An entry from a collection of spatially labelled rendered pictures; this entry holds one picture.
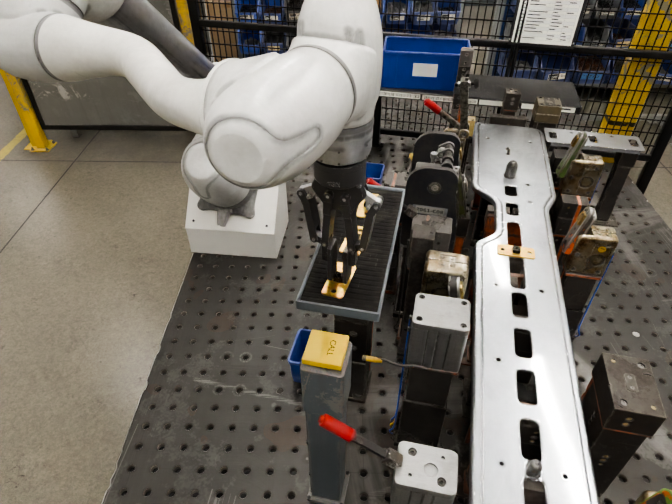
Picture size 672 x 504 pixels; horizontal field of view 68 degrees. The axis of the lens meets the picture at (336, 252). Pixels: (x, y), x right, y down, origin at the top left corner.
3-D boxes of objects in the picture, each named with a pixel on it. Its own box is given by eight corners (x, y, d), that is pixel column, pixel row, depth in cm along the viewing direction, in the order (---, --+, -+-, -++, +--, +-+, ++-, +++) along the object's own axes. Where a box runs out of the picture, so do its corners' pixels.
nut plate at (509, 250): (534, 249, 117) (535, 245, 116) (535, 260, 114) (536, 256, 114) (497, 244, 119) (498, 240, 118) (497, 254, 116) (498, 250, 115)
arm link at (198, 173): (193, 201, 150) (162, 185, 129) (209, 143, 152) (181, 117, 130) (245, 213, 149) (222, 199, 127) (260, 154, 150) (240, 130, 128)
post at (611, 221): (617, 227, 172) (652, 152, 154) (583, 223, 174) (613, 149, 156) (614, 216, 177) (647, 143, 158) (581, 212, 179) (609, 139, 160)
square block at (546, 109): (534, 199, 185) (563, 107, 162) (512, 197, 186) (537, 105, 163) (533, 188, 191) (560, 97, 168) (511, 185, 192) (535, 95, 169)
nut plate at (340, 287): (342, 299, 83) (342, 294, 82) (320, 294, 84) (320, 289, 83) (356, 266, 89) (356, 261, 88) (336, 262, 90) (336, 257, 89)
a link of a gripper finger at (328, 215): (333, 195, 73) (323, 192, 73) (325, 251, 80) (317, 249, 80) (341, 181, 76) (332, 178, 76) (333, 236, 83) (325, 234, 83)
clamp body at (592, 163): (574, 263, 159) (614, 168, 136) (535, 258, 161) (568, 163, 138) (570, 245, 165) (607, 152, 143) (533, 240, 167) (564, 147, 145)
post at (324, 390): (342, 509, 102) (345, 380, 73) (306, 500, 103) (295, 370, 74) (350, 473, 107) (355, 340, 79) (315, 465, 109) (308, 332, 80)
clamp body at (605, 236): (581, 347, 133) (630, 247, 111) (533, 339, 135) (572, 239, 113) (576, 321, 140) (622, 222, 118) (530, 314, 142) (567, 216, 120)
